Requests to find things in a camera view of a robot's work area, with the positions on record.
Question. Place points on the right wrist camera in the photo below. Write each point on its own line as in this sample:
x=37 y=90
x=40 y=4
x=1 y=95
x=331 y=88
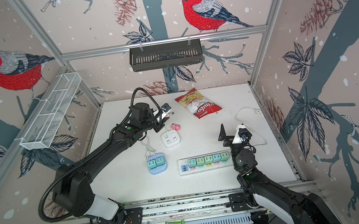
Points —
x=242 y=135

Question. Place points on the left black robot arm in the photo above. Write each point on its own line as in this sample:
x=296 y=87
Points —
x=71 y=192

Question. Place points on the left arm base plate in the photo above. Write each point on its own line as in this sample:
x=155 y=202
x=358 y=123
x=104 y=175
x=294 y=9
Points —
x=132 y=216

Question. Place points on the white mesh wall shelf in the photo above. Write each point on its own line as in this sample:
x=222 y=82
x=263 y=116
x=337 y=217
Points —
x=54 y=106

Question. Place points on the teal charger plug front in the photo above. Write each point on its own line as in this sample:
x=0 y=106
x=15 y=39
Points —
x=216 y=158

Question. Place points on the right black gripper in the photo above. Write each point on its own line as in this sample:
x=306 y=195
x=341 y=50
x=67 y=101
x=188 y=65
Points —
x=225 y=137

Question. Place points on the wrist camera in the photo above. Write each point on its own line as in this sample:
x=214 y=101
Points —
x=242 y=135
x=165 y=109

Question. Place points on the white square socket cube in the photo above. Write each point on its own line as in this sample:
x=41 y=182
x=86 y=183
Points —
x=171 y=138

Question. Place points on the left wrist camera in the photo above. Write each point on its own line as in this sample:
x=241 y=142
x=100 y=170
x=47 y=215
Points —
x=165 y=109

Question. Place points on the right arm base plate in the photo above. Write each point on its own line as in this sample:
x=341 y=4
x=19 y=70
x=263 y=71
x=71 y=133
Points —
x=242 y=201

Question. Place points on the red white chips bag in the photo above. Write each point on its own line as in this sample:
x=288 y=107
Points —
x=197 y=104

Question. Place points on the black hanging wire basket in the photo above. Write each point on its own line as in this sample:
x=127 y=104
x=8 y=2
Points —
x=166 y=55

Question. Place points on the white multicolour power strip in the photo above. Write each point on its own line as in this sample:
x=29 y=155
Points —
x=184 y=170

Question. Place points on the light green charger plug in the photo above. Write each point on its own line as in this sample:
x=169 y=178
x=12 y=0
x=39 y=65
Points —
x=225 y=156

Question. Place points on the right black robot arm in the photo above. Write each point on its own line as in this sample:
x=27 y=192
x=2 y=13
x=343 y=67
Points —
x=259 y=190

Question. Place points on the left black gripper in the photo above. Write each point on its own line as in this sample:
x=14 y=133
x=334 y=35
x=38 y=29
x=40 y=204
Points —
x=161 y=124

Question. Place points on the blue square socket cube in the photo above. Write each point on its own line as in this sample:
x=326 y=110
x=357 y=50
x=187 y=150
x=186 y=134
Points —
x=158 y=169

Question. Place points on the pink pig toy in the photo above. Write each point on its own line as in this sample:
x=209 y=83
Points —
x=175 y=127

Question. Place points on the teal charger plug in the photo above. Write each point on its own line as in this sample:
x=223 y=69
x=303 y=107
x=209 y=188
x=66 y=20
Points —
x=152 y=164
x=216 y=158
x=192 y=163
x=160 y=161

